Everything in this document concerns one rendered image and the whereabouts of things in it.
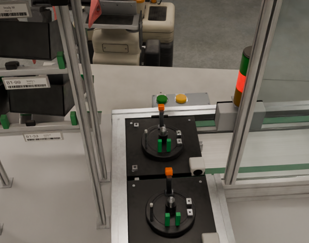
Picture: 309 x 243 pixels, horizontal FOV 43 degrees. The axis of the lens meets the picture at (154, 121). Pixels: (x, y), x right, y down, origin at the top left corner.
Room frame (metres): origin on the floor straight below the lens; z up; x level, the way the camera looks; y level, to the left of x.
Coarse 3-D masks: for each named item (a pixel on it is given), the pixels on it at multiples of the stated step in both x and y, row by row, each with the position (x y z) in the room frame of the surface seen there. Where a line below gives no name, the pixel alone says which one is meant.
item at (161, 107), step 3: (159, 105) 0.90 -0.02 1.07; (162, 105) 0.90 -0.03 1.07; (159, 108) 0.89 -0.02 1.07; (162, 108) 0.89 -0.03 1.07; (159, 111) 0.89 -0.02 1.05; (162, 111) 0.88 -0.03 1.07; (159, 114) 0.89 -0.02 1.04; (162, 114) 0.89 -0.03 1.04; (159, 117) 0.89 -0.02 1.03; (162, 117) 0.88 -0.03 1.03; (159, 120) 0.89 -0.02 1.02; (162, 120) 0.88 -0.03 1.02; (162, 123) 0.87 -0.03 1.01; (162, 126) 0.87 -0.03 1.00
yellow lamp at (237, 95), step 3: (237, 90) 0.71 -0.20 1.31; (237, 93) 0.71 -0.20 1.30; (240, 93) 0.70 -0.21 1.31; (234, 96) 0.72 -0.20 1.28; (237, 96) 0.70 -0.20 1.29; (240, 96) 0.70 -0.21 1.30; (234, 99) 0.71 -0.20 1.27; (237, 99) 0.70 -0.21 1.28; (240, 99) 0.70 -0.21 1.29; (234, 102) 0.71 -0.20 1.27; (237, 102) 0.70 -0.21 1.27; (237, 105) 0.70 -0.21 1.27
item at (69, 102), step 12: (84, 84) 0.79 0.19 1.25; (12, 96) 0.65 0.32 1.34; (24, 96) 0.65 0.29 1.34; (36, 96) 0.65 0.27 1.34; (48, 96) 0.65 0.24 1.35; (60, 96) 0.65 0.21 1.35; (72, 96) 0.69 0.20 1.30; (12, 108) 0.64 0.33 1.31; (24, 108) 0.64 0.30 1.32; (36, 108) 0.64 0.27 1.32; (48, 108) 0.64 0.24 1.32; (60, 108) 0.63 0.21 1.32
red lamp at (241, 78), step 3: (240, 75) 0.71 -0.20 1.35; (240, 78) 0.71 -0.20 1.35; (243, 78) 0.70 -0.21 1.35; (237, 81) 0.72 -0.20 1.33; (240, 81) 0.71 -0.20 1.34; (243, 81) 0.70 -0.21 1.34; (237, 84) 0.71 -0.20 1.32; (240, 84) 0.70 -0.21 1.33; (243, 84) 0.70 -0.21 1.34; (237, 87) 0.71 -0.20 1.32; (240, 87) 0.70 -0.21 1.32; (240, 90) 0.70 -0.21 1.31
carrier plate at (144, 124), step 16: (128, 128) 0.89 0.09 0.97; (144, 128) 0.89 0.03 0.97; (192, 128) 0.89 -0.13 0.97; (128, 144) 0.82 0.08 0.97; (192, 144) 0.82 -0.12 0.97; (128, 160) 0.76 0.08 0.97; (144, 160) 0.76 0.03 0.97; (176, 160) 0.76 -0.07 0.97; (128, 176) 0.70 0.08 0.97; (144, 176) 0.70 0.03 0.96; (160, 176) 0.70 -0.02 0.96; (176, 176) 0.71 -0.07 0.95
